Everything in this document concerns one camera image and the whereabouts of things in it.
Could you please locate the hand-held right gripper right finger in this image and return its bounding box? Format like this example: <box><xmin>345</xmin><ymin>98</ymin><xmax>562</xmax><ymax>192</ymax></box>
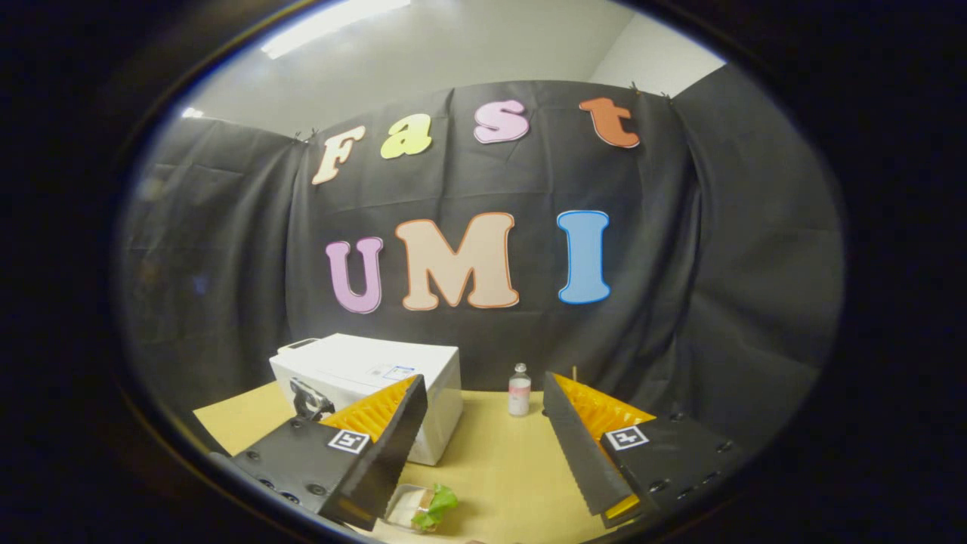
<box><xmin>542</xmin><ymin>372</ymin><xmax>745</xmax><ymax>530</ymax></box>

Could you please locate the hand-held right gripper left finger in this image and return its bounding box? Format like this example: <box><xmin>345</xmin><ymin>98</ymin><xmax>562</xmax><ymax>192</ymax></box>
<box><xmin>230</xmin><ymin>374</ymin><xmax>429</xmax><ymax>531</ymax></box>

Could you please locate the lettuce sandwich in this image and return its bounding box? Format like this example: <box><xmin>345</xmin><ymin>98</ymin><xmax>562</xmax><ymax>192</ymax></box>
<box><xmin>385</xmin><ymin>484</ymin><xmax>460</xmax><ymax>533</ymax></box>

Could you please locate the white microwave oven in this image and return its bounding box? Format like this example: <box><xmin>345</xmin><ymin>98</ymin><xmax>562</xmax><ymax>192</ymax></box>
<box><xmin>270</xmin><ymin>333</ymin><xmax>463</xmax><ymax>466</ymax></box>

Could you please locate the small clear plastic bottle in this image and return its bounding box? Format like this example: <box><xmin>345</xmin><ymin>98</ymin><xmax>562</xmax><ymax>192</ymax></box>
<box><xmin>508</xmin><ymin>363</ymin><xmax>532</xmax><ymax>418</ymax></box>

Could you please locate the black backdrop cloth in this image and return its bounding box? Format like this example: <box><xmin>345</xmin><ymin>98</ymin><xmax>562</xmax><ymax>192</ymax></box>
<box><xmin>117</xmin><ymin>79</ymin><xmax>845</xmax><ymax>454</ymax></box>

